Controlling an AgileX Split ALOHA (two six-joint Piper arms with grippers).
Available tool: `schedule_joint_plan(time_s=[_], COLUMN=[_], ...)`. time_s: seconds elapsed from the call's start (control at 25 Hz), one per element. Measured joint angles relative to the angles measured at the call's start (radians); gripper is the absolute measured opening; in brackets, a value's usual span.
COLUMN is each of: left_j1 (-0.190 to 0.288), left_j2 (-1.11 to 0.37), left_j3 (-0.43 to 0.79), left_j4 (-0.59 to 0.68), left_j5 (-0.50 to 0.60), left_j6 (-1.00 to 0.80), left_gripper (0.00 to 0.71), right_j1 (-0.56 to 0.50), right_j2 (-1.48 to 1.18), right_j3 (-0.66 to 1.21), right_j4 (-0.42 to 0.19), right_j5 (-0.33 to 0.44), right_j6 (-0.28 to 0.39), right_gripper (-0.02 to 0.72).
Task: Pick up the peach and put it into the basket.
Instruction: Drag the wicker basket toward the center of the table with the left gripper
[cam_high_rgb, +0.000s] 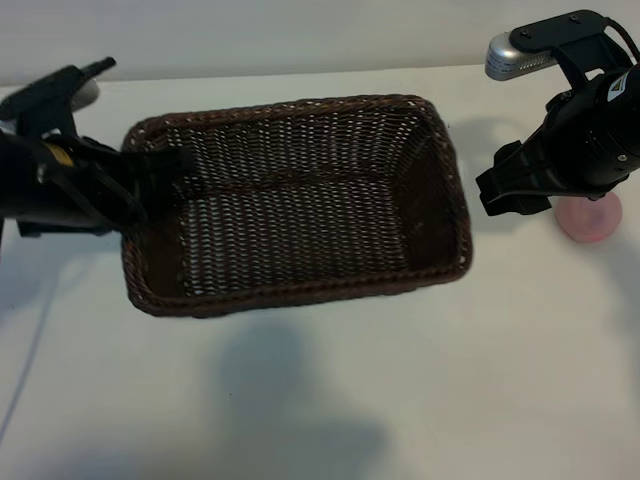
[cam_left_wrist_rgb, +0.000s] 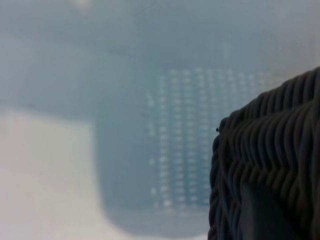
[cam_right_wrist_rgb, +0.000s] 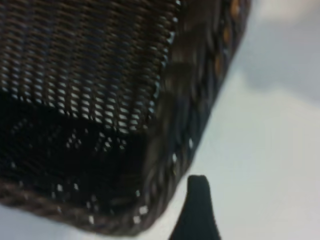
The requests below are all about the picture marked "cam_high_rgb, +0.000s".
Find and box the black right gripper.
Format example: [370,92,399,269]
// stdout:
[474,69,632,218]

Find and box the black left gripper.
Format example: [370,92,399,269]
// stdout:
[18,133,207,239]

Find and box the black camera cable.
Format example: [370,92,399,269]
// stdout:
[603,15,640,64]

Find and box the pink peach with green stem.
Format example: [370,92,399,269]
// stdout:
[553,193,624,245]

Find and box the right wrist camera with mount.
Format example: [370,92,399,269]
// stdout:
[483,8,634,84]

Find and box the dark brown wicker basket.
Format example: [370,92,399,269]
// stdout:
[121,93,474,319]

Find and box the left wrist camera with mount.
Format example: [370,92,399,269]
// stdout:
[0,56,117,137]

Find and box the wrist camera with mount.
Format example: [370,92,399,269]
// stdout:
[483,8,634,84]
[0,56,117,137]

